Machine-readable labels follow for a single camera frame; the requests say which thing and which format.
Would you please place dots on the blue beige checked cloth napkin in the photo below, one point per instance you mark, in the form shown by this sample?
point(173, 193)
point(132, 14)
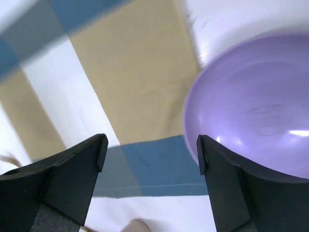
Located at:
point(70, 69)

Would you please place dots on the purple plastic plate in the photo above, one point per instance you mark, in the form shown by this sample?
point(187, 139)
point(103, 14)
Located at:
point(254, 100)

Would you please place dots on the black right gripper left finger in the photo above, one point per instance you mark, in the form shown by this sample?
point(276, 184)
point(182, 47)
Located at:
point(53, 194)

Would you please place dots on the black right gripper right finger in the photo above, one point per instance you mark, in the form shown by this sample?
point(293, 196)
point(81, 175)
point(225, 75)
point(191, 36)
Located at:
point(248, 197)

